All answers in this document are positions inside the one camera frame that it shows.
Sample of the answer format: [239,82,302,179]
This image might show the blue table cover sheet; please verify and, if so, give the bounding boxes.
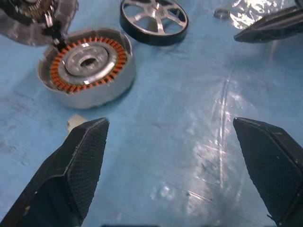
[0,0,303,227]

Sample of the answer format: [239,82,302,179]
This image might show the small white object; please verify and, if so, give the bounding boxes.
[0,0,79,47]

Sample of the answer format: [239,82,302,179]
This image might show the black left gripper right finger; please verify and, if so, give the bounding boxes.
[233,117,303,227]

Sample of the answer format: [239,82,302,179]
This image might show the beige tape scrap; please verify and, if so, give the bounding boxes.
[67,114,87,133]

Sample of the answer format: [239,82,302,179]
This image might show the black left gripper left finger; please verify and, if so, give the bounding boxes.
[0,117,110,227]

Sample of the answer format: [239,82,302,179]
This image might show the black-rimmed silver spoked rotor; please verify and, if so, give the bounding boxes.
[119,0,189,46]

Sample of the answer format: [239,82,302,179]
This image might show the silver motor housing copper windings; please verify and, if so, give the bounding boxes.
[36,28,137,110]

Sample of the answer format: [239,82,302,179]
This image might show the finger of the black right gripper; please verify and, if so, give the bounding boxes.
[233,6,303,44]

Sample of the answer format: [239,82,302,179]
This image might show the small grey metal ring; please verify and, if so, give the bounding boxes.
[214,8,231,19]

